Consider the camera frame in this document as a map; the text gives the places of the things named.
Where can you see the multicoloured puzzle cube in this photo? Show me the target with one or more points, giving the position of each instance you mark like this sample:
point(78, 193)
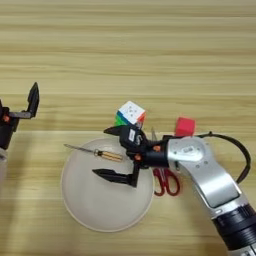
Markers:
point(131, 112)

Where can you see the round beige plate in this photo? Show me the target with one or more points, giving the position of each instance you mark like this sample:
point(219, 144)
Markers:
point(100, 210)

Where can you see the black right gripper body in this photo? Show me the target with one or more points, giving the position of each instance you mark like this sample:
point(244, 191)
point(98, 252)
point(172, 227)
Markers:
point(156, 158)

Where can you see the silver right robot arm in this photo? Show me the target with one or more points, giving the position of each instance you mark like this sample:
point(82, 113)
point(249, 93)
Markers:
point(206, 173)

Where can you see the small red cube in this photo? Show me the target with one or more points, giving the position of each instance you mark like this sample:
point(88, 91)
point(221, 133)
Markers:
point(185, 127)

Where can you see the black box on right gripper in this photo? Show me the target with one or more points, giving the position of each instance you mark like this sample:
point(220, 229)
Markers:
point(133, 143)

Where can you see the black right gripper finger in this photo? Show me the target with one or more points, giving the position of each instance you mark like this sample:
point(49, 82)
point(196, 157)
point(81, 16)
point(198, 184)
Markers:
point(115, 176)
point(117, 130)

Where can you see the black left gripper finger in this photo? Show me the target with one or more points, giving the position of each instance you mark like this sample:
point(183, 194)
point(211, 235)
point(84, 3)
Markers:
point(32, 100)

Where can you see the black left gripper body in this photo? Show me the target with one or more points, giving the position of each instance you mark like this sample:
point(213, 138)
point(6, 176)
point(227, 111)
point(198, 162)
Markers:
point(6, 130)

